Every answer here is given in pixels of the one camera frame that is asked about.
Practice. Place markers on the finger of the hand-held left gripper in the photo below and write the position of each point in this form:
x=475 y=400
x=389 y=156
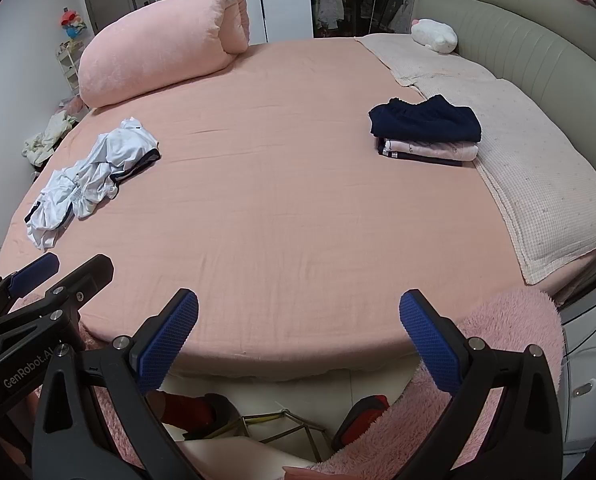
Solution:
x=90 y=275
x=35 y=272

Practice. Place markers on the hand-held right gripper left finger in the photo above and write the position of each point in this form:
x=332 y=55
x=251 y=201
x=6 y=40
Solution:
x=170 y=342

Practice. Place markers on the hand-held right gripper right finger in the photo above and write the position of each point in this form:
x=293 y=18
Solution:
x=428 y=342

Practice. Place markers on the pile of clothes on floor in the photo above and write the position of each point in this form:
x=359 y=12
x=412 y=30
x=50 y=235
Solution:
x=47 y=140

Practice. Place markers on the red and black slipper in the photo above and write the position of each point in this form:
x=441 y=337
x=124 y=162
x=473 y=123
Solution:
x=363 y=415
x=192 y=410

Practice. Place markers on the pink fuzzy robe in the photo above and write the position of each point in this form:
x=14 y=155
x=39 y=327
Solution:
x=508 y=320

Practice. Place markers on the white garment with dark trim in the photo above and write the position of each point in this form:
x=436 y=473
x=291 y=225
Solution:
x=125 y=145

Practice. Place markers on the white nightstand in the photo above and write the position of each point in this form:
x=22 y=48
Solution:
x=588 y=390

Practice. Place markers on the round bed with pink sheet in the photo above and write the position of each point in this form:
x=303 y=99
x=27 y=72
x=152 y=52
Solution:
x=288 y=210

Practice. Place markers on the folded dark garment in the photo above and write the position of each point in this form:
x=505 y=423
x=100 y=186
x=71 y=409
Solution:
x=423 y=159

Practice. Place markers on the folded pink garment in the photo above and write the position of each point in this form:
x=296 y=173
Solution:
x=438 y=150

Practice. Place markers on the beige waffle blanket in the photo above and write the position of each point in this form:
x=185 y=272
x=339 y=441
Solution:
x=538 y=170

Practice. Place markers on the white shelf rack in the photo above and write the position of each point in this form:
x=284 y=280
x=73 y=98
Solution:
x=70 y=65

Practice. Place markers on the folded navy garment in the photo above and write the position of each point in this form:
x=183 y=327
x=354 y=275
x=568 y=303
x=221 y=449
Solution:
x=423 y=120

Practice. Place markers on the rolled pink duvet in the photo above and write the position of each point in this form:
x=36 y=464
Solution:
x=152 y=45

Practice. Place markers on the red and blue toy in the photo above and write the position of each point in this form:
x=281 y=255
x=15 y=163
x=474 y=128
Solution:
x=72 y=22

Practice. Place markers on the white plush toy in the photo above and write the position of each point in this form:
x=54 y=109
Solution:
x=435 y=35

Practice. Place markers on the grey-green padded headboard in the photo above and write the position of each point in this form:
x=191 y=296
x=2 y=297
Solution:
x=528 y=45

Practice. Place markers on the white wardrobe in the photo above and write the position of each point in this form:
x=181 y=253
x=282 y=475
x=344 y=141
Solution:
x=278 y=0

